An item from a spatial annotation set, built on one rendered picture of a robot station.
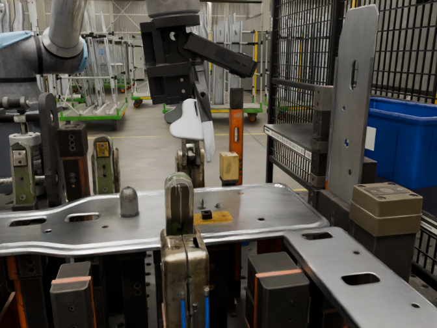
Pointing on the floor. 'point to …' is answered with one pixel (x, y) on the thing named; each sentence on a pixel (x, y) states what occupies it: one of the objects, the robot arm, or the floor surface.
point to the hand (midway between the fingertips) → (205, 150)
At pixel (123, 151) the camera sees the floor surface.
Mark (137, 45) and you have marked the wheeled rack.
